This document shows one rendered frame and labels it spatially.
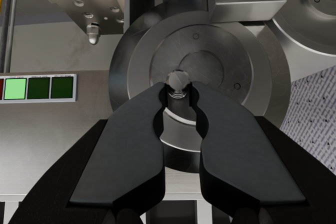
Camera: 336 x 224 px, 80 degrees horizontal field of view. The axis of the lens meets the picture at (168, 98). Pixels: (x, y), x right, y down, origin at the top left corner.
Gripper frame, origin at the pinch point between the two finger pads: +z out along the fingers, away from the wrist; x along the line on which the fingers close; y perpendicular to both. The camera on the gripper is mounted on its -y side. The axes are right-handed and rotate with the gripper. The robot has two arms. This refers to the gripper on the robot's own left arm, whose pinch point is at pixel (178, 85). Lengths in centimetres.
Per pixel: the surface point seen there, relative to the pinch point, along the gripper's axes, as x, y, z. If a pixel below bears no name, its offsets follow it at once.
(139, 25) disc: -3.1, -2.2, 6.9
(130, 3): -4.1, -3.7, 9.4
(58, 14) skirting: -127, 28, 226
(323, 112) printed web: 19.4, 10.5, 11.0
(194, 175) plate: 3.9, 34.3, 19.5
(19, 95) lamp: -39, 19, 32
